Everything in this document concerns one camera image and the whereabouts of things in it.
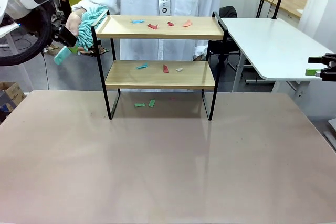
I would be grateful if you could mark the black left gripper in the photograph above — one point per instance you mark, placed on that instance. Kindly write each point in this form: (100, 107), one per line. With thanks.
(57, 32)

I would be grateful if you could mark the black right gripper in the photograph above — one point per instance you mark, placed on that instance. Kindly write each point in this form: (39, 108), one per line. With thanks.
(330, 70)

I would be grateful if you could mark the teal chenille duster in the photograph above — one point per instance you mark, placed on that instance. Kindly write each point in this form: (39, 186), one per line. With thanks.
(86, 30)

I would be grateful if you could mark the two-tier wooden metal shelf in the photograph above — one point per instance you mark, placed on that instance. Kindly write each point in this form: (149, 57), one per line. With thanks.
(157, 74)

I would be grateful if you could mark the person's right hand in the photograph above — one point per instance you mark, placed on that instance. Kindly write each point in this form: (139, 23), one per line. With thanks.
(72, 23)

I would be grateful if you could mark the white side table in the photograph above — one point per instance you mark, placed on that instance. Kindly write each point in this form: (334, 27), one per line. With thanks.
(275, 45)

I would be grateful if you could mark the white background desk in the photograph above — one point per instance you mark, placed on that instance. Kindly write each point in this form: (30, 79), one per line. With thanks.
(8, 28)

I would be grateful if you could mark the wooden background table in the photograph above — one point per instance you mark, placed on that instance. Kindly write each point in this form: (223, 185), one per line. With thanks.
(288, 2)

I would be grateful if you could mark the light blue paper scrap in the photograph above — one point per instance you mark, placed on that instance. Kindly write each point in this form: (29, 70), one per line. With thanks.
(137, 21)

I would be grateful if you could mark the cardboard box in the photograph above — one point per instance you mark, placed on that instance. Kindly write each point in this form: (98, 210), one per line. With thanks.
(11, 91)

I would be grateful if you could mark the teal blue paper scrap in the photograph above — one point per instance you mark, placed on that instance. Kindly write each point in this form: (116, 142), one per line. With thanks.
(142, 66)

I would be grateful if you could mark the red paper scrap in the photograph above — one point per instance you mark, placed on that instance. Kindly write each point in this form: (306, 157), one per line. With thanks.
(165, 68)
(153, 26)
(170, 23)

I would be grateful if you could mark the green paper scrap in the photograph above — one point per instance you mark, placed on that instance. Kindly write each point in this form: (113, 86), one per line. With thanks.
(139, 105)
(152, 103)

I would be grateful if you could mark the black office chair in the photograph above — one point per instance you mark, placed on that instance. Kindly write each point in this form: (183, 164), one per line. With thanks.
(228, 11)

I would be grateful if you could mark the white name badge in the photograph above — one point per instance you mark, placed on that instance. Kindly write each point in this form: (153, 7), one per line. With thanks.
(164, 1)

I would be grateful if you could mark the white paper scrap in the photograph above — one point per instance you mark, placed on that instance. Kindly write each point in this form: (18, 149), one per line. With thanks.
(179, 69)

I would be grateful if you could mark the orange paper scrap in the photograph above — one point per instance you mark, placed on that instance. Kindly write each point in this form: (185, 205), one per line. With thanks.
(187, 23)

